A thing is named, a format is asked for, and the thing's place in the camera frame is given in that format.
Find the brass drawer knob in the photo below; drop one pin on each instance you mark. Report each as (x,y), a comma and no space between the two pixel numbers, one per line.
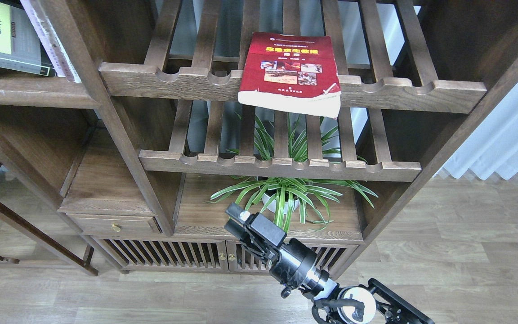
(115,227)

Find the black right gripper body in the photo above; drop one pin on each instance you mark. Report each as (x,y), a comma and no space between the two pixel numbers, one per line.
(292,263)

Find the dark wooden bookshelf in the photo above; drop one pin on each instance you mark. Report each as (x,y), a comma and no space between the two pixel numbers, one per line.
(145,138)

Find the black and green book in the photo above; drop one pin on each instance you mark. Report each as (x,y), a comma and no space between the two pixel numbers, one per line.
(20,46)

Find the worn standing book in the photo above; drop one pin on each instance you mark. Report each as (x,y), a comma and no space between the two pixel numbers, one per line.
(50,41)

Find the white curtain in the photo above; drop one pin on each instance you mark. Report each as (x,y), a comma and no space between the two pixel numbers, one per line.
(492,149)

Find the red thick book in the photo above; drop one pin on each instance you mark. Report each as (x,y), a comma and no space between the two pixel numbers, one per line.
(295,74)

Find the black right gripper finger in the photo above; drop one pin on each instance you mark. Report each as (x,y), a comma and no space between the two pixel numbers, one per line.
(238,223)

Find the green spider plant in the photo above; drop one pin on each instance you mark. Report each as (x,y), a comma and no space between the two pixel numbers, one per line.
(289,194)

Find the white plant pot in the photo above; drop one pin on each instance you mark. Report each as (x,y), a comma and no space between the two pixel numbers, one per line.
(270,202)

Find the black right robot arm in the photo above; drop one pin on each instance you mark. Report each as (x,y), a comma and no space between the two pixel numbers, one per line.
(359,304)

